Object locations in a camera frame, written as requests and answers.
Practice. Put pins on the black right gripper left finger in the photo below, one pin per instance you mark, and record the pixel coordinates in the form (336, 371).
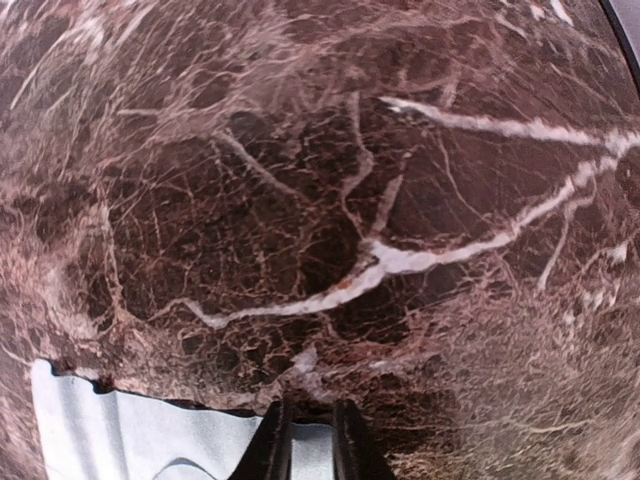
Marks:
(268, 455)

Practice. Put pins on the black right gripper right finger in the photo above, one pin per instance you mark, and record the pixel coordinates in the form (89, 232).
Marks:
(355, 455)

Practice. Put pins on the light blue cloth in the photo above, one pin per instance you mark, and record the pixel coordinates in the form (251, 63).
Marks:
(116, 435)

